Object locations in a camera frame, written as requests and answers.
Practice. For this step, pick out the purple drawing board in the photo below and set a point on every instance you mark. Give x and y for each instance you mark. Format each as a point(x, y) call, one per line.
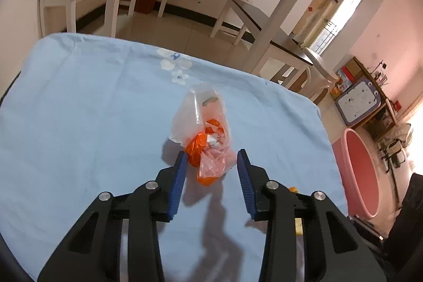
point(358, 102)

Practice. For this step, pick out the chair with clothes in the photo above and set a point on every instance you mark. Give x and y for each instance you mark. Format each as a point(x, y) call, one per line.
point(396, 146)

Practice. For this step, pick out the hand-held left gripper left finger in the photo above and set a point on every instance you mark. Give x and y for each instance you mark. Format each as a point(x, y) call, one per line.
point(178, 186)

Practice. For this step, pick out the small red desk box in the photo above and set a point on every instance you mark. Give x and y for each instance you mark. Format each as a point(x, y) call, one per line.
point(396, 104)

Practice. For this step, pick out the clear plastic bag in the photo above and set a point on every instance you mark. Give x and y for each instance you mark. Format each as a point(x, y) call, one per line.
point(188, 116)

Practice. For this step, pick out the colourful cardboard box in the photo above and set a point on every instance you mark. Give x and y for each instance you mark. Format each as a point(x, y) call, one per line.
point(342, 83)

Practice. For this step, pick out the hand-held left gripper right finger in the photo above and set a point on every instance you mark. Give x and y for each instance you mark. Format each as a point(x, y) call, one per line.
point(246, 186)

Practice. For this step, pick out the pink plastic basin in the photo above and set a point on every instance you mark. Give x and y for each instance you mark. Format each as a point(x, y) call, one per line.
point(360, 169)

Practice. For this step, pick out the small orange scrap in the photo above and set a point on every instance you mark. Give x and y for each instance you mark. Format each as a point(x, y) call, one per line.
point(293, 190)

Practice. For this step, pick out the balcony door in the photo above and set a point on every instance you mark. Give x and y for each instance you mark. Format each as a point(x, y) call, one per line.
point(333, 21)

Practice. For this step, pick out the wooden side cabinet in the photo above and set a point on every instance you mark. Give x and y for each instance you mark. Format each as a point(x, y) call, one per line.
point(363, 69)

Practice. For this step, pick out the beige plastic stool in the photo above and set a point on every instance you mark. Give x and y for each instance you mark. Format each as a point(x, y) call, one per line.
point(317, 64)

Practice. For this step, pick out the white dark-top bench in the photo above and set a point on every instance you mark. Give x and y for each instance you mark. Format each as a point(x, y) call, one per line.
point(254, 17)

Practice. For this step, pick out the orange plastic bag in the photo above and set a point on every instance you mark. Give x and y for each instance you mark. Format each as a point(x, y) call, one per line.
point(196, 145)

